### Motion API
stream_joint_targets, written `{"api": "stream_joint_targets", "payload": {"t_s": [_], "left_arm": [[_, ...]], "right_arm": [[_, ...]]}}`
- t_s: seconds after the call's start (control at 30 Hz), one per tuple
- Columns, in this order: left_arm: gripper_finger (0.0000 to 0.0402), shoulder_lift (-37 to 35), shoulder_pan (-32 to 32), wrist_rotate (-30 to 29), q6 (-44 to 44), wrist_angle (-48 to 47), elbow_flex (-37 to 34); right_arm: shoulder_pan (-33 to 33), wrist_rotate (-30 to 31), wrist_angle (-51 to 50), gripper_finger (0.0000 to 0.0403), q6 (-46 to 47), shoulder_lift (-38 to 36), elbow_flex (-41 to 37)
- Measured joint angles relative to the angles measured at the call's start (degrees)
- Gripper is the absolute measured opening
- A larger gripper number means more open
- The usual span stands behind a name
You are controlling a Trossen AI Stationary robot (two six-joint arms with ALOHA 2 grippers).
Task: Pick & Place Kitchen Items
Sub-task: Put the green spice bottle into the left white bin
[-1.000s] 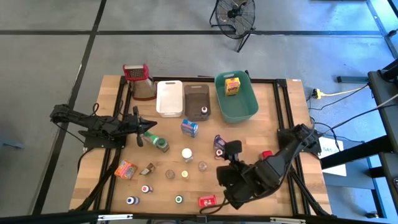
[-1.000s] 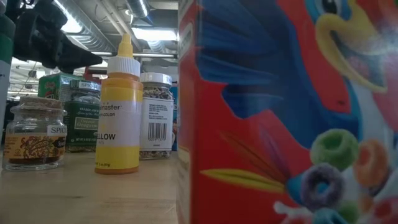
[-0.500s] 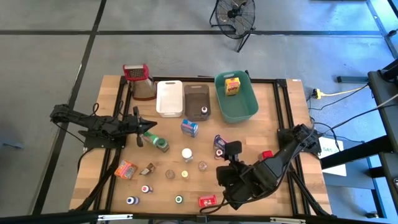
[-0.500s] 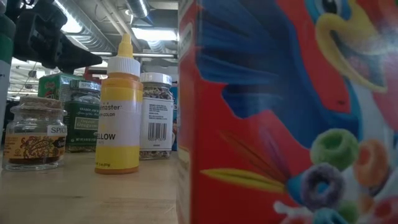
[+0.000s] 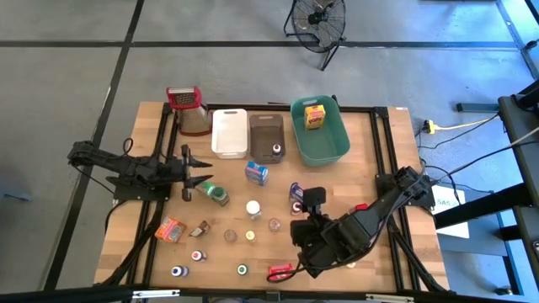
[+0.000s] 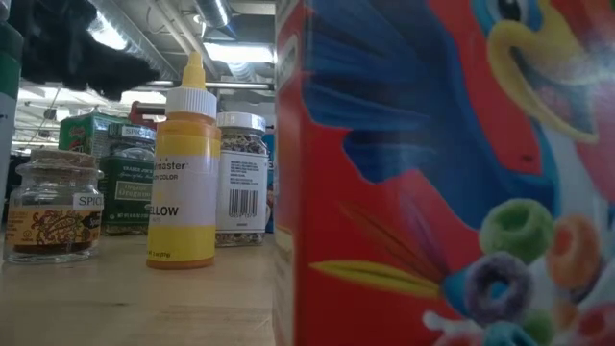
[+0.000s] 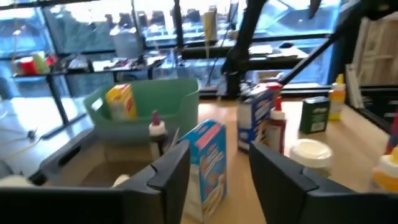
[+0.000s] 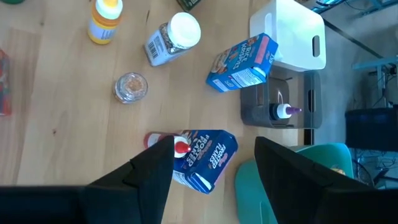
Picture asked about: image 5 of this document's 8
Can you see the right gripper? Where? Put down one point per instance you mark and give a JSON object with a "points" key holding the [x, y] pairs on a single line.
{"points": [[324, 244]]}

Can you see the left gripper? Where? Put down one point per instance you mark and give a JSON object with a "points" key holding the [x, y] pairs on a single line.
{"points": [[187, 172]]}

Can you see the red food colouring bottle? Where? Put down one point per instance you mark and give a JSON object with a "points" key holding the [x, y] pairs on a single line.
{"points": [[296, 208]]}

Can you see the green-lid spice jar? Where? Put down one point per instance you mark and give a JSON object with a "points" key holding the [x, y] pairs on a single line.
{"points": [[218, 194]]}

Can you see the Frosted Flakes cereal box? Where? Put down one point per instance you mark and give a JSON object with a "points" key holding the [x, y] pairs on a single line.
{"points": [[296, 193]]}

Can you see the white-lid seasoning jar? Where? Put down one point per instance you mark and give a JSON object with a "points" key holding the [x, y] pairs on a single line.
{"points": [[253, 207]]}

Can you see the Rice Krispies cereal box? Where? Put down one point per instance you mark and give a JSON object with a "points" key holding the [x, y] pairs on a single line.
{"points": [[257, 173]]}

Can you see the green food colouring bottle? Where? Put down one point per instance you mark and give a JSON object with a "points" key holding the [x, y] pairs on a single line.
{"points": [[242, 269]]}

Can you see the red-lid smoked paprika tin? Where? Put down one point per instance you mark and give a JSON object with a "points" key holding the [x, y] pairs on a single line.
{"points": [[361, 207]]}

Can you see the purple food colouring bottle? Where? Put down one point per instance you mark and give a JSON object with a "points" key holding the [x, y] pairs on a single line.
{"points": [[276, 150]]}

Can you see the yellow Corn Pops box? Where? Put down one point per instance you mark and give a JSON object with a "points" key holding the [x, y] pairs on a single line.
{"points": [[315, 116]]}

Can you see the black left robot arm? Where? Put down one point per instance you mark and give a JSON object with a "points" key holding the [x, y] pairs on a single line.
{"points": [[126, 166]]}

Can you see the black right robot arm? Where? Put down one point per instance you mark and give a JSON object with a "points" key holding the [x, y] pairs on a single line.
{"points": [[379, 210]]}

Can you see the small glass spice jar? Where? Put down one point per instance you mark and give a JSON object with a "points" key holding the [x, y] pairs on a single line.
{"points": [[274, 224], [230, 235]]}

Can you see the red Froot Loops box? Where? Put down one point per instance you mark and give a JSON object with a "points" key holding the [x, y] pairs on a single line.
{"points": [[281, 272]]}

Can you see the white plastic bin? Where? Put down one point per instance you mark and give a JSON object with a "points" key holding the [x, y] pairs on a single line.
{"points": [[229, 134]]}

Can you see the yellow food colouring bottle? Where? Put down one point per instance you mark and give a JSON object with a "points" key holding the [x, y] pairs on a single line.
{"points": [[250, 235]]}

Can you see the red-lid brown container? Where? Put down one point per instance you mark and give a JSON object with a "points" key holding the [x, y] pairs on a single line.
{"points": [[200, 229]]}

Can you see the orange food colouring bottle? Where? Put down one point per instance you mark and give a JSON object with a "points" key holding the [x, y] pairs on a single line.
{"points": [[351, 265]]}

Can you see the orange snack box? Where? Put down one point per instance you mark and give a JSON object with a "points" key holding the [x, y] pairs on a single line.
{"points": [[170, 229]]}

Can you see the brown plastic tray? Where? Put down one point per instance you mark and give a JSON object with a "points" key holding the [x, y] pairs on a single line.
{"points": [[265, 132]]}

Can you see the pink food colouring bottle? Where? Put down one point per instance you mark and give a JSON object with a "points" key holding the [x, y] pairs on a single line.
{"points": [[198, 256]]}

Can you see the green plastic bin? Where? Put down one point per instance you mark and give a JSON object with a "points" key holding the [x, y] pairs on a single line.
{"points": [[322, 147]]}

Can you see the blue food colouring bottle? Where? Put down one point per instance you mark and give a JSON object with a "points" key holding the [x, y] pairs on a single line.
{"points": [[179, 271]]}

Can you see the white paper sheet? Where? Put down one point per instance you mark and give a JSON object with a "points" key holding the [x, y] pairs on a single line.
{"points": [[455, 231]]}

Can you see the black diagonal rig strut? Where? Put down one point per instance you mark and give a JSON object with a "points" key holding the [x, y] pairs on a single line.
{"points": [[484, 206]]}

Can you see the black floor fan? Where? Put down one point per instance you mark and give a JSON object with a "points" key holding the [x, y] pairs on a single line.
{"points": [[315, 17]]}

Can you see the black caster wheel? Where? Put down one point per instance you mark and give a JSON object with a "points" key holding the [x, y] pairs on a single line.
{"points": [[504, 290]]}

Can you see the black aluminium table frame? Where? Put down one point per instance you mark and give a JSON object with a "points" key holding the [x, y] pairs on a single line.
{"points": [[362, 109]]}

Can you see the black camera rig crossbar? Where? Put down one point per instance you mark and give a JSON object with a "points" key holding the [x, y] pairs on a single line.
{"points": [[63, 294]]}

